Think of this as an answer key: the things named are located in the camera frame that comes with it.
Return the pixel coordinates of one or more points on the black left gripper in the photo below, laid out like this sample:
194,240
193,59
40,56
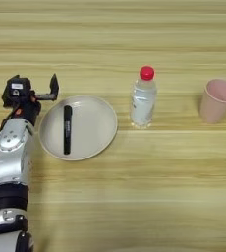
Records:
28,111

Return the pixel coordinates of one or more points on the black marker pen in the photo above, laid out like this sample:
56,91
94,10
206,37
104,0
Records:
67,131

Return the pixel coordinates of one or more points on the clear red-capped water bottle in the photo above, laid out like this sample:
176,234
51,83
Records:
142,101

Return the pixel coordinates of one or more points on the pink plastic cup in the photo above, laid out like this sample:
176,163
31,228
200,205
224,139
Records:
216,106

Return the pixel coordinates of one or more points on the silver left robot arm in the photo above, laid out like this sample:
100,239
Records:
10,164

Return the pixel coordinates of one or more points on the left gripper white-labelled black box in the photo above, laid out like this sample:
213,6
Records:
17,91

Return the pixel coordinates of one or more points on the round beige plate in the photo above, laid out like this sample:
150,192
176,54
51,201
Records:
92,128

